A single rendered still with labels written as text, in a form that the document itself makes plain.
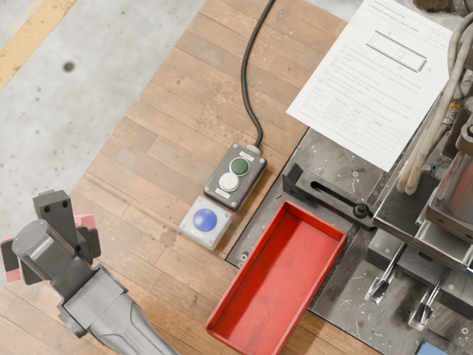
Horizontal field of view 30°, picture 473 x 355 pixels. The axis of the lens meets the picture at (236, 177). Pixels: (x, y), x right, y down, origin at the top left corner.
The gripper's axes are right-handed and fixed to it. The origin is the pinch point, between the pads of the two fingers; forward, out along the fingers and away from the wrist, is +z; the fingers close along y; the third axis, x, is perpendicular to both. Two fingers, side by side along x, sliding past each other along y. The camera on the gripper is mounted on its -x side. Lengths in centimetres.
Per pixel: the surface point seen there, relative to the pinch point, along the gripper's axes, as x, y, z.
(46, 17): 4, -45, 145
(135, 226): 9.4, -18.6, 9.8
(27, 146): 34, -27, 122
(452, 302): 19, -56, -28
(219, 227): 8.7, -29.9, -0.5
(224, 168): 1.3, -34.5, 5.3
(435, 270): 13, -54, -27
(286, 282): 17.3, -36.6, -9.8
